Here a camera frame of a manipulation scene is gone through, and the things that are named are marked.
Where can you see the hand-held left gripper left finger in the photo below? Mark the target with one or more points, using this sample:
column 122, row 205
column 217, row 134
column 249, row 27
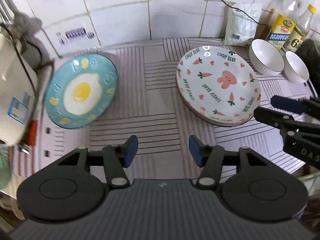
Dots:
column 131, row 150

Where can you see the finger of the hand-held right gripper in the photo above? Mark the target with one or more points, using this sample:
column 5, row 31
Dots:
column 270, row 116
column 287, row 103

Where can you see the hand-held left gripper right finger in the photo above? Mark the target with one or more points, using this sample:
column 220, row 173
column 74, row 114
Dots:
column 195, row 152

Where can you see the plate with pink rim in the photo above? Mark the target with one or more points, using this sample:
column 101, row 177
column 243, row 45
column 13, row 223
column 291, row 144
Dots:
column 200, row 117

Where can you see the white bowl black rim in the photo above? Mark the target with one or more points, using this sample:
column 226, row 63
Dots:
column 266, row 55
column 296, row 66

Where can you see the white rabbit carrot plate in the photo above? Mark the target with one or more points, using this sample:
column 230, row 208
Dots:
column 220, row 85

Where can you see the blue fried egg plate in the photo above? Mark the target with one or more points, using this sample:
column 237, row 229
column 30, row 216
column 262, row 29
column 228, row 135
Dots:
column 80, row 92

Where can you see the black wok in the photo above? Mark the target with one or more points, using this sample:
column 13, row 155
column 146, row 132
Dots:
column 311, row 55

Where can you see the striped counter mat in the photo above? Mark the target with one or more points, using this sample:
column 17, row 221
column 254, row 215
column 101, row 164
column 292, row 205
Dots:
column 150, row 85

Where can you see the clear bottle yellow cap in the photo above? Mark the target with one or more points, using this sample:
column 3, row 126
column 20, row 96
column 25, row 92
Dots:
column 300, row 36

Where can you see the yellow label bottle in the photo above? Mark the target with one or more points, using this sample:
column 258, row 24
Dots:
column 281, row 31

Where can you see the brown oil bottle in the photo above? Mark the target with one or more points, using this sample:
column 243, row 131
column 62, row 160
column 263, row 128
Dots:
column 268, row 15

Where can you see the white plastic bag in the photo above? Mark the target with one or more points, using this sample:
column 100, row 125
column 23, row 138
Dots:
column 241, row 25

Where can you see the red object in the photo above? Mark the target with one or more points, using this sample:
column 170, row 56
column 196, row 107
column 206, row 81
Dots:
column 32, row 132

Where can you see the green glass object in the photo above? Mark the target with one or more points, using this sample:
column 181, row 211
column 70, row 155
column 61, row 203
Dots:
column 3, row 167

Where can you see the white appliance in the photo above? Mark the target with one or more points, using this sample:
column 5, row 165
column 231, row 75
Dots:
column 12, row 85

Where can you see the purple wall sticker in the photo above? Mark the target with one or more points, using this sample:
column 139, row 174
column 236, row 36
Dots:
column 75, row 34

